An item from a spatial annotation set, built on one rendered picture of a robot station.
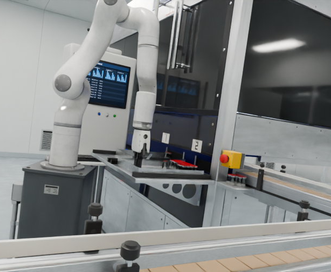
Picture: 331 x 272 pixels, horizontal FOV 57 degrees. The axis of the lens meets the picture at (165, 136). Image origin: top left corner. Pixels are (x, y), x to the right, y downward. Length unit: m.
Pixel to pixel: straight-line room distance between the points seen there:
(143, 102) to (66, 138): 0.36
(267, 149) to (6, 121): 5.67
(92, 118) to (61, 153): 0.84
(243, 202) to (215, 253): 1.17
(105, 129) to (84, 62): 0.95
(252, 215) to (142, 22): 1.07
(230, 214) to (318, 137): 0.71
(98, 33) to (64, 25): 5.56
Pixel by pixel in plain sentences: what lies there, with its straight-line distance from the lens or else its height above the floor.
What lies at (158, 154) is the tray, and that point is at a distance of 2.02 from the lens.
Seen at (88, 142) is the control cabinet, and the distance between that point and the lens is 2.21.
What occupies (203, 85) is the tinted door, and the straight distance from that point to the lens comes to 1.64.
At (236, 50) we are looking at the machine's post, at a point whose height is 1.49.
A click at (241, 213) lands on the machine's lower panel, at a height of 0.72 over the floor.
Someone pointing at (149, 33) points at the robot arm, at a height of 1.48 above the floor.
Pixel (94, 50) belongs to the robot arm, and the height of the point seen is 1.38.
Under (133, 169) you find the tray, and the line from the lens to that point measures 1.36.
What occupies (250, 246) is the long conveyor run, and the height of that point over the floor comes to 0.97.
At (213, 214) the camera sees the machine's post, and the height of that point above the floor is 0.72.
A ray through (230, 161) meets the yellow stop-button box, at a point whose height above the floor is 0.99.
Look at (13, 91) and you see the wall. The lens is 6.68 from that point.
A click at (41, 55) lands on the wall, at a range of 6.77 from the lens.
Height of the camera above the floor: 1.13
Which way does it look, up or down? 3 degrees down
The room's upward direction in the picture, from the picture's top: 8 degrees clockwise
